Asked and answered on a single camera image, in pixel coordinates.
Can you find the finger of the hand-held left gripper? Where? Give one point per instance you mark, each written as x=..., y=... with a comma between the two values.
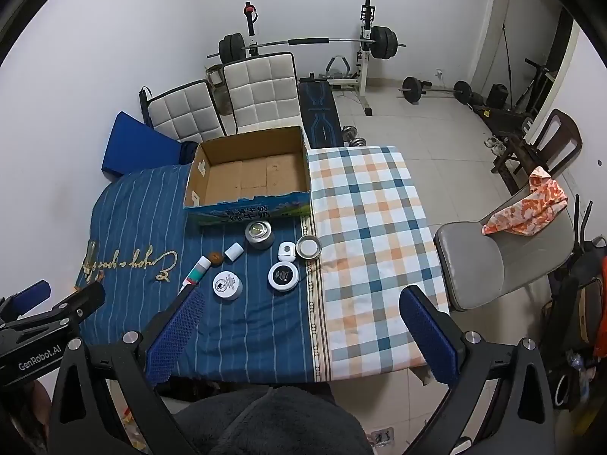
x=28, y=294
x=80, y=301

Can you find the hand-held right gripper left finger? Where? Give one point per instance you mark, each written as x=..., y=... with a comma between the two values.
x=175, y=331

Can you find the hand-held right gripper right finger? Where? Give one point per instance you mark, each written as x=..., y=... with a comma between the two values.
x=427, y=336

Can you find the white and teal tube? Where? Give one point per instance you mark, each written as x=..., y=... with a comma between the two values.
x=197, y=272

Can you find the white round jar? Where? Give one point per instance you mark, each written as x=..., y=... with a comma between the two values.
x=227, y=285

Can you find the brown walnut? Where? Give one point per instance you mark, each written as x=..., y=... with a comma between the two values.
x=215, y=259

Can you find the small white cylinder cap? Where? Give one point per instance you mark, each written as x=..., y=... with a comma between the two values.
x=233, y=251

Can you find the white jar with black lid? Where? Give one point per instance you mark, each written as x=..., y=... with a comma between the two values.
x=283, y=276

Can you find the silver round tin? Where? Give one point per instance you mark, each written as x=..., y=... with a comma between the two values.
x=259, y=234

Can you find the small white rounded case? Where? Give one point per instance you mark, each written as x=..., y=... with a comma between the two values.
x=287, y=251

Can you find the gold tin with white lid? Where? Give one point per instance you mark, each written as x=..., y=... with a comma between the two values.
x=308, y=248

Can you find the cardboard box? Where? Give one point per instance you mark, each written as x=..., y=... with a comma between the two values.
x=251, y=175

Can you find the blue striped blanket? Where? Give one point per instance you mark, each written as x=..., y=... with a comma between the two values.
x=256, y=331

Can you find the grey padded chair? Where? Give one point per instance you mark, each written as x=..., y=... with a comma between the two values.
x=479, y=260

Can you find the plaid blanket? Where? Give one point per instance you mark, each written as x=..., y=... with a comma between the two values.
x=370, y=246

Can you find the white power strip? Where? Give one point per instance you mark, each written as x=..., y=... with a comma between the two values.
x=382, y=437

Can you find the person's dark fleece lap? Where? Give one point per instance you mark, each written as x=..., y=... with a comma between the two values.
x=270, y=422

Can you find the pile of bags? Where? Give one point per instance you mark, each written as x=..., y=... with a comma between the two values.
x=583, y=303

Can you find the orange patterned cloth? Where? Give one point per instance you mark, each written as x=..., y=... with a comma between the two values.
x=526, y=208

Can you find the blue cushion mat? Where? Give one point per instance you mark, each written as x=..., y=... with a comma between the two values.
x=137, y=147

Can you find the pair of shoes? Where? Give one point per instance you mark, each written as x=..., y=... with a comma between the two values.
x=494, y=143

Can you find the chrome dumbbells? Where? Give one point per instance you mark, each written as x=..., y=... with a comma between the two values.
x=355, y=138

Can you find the white quilted chair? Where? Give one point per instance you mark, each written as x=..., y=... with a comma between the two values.
x=261, y=92
x=185, y=111

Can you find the dark wooden chair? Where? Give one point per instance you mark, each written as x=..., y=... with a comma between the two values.
x=569, y=147

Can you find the black weight bench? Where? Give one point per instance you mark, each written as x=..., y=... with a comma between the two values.
x=320, y=113

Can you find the short floor barbell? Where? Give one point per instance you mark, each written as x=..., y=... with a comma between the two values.
x=410, y=89

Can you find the white barbell rack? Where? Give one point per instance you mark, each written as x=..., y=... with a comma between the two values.
x=365, y=71

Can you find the black exercise machine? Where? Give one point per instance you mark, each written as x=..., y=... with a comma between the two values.
x=538, y=85

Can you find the barbell with black plates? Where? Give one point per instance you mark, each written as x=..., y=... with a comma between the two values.
x=308, y=40

